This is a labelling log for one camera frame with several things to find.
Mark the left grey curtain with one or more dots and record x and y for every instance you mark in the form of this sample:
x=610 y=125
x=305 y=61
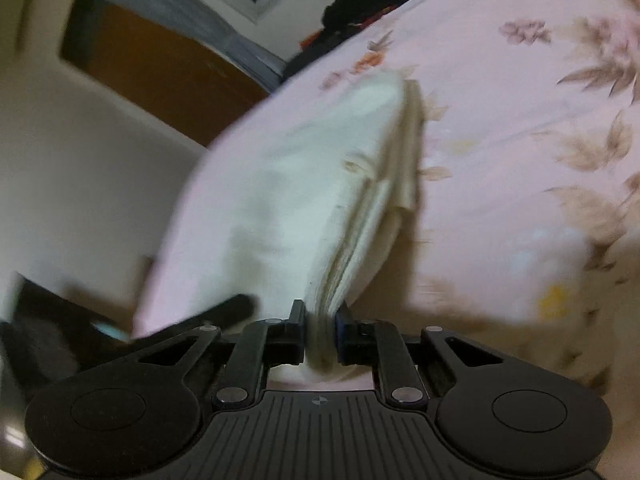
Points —
x=196 y=20

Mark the pink floral bed sheet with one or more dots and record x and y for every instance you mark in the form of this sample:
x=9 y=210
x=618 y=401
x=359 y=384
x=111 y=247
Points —
x=526 y=228

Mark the brown wooden door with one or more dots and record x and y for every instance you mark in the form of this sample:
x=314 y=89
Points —
x=175 y=79

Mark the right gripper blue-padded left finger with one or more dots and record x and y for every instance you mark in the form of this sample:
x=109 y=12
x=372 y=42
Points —
x=261 y=346

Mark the black and red clothes pile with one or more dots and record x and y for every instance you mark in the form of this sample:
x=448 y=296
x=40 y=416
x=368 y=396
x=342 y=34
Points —
x=341 y=20

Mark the cream white knit sweater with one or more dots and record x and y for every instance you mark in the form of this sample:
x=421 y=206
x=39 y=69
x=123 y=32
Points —
x=326 y=205

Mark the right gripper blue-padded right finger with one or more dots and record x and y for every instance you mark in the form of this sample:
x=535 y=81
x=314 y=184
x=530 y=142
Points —
x=380 y=346

